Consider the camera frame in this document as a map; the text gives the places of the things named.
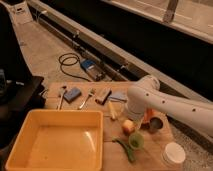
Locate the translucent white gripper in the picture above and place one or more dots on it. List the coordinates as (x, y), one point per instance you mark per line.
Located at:
(136, 120)

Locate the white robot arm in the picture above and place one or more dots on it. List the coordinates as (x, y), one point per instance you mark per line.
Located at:
(145, 94)

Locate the small metal cup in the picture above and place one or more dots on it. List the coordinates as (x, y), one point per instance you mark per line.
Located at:
(155, 124)

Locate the green plastic cup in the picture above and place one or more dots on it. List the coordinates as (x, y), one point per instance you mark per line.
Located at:
(136, 141)

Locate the white paper cup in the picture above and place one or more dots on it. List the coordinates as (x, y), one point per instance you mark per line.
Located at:
(174, 153)

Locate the orange bowl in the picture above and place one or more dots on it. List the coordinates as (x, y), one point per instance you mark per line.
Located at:
(148, 115)

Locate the yellow corn piece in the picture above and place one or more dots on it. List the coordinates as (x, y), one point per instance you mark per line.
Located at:
(112, 110)

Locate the light blue cloth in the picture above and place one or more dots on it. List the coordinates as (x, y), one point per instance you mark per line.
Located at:
(118, 97)

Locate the wooden board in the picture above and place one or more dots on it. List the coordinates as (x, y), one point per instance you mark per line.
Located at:
(150, 158)

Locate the brown wooden block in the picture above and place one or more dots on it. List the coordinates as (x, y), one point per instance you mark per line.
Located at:
(102, 96)

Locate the metal fork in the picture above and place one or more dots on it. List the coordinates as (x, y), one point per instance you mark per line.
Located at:
(90, 94)

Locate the blue sponge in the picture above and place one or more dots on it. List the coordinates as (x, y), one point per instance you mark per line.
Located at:
(72, 94)

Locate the blue power box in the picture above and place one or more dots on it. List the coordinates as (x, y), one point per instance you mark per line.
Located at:
(95, 72)

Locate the yellow plastic bin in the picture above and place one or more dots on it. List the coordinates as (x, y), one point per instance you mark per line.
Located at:
(58, 140)

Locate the black side table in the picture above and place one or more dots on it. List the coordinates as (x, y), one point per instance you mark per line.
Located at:
(19, 100)

